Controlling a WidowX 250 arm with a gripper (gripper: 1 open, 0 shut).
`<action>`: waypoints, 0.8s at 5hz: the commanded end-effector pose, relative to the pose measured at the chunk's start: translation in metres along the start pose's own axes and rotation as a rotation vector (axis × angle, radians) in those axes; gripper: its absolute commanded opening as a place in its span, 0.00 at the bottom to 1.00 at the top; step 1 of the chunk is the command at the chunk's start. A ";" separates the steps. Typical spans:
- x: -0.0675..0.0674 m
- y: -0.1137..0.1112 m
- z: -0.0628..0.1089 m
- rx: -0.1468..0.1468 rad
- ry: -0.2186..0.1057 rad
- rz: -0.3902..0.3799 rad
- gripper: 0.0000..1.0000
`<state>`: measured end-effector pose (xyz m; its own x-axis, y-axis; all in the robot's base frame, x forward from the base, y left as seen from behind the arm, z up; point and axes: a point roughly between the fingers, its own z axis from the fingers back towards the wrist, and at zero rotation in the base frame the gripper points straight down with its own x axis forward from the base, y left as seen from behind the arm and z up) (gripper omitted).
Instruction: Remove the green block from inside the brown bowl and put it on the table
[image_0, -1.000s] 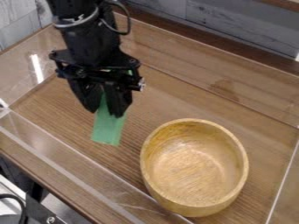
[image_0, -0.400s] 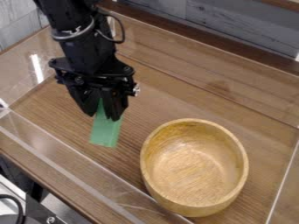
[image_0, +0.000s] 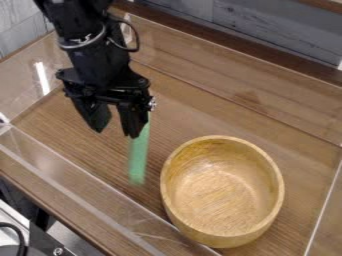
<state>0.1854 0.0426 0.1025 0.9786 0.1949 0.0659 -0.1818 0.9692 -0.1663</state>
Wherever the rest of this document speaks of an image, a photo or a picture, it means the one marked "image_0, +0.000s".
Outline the black cable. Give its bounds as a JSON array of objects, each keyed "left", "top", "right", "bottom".
[{"left": 0, "top": 221, "right": 28, "bottom": 256}]

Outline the brown wooden bowl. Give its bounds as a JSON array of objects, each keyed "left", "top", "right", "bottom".
[{"left": 160, "top": 135, "right": 284, "bottom": 248}]

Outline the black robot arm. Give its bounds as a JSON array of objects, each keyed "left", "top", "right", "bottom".
[{"left": 33, "top": 0, "right": 155, "bottom": 138}]

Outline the black metal table frame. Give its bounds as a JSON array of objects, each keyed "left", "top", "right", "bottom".
[{"left": 0, "top": 178, "right": 105, "bottom": 256}]

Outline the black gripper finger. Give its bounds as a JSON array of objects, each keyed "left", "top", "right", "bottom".
[
  {"left": 116, "top": 102, "right": 148, "bottom": 139},
  {"left": 72, "top": 97, "right": 112, "bottom": 133}
]

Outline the green rectangular block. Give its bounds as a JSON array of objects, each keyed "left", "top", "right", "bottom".
[{"left": 128, "top": 124, "right": 151, "bottom": 185}]

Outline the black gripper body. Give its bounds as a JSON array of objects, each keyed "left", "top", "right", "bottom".
[{"left": 56, "top": 36, "right": 155, "bottom": 112}]

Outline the clear acrylic tray wall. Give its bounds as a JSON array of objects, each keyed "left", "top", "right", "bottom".
[{"left": 0, "top": 114, "right": 222, "bottom": 256}]

